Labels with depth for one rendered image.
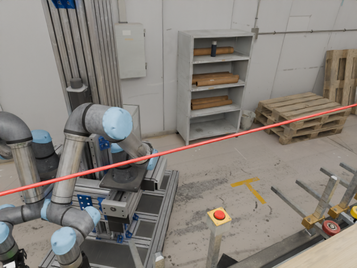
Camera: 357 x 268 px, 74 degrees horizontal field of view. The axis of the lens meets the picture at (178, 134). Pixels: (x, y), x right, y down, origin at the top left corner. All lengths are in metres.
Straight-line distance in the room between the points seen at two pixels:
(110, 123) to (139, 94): 2.57
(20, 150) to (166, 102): 2.67
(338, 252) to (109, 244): 1.57
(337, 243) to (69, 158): 1.33
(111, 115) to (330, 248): 1.22
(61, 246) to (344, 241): 1.31
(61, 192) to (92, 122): 0.30
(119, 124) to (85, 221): 0.37
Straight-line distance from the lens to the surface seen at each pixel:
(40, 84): 3.33
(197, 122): 3.94
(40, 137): 1.53
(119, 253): 2.13
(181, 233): 2.45
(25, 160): 1.18
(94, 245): 2.21
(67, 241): 0.92
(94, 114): 0.91
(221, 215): 0.99
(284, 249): 1.66
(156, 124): 3.70
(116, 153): 1.31
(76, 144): 0.99
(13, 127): 1.15
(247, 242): 2.50
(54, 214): 1.05
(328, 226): 1.60
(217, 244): 1.12
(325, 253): 1.47
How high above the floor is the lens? 1.97
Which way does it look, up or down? 31 degrees down
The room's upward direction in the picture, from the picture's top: 1 degrees clockwise
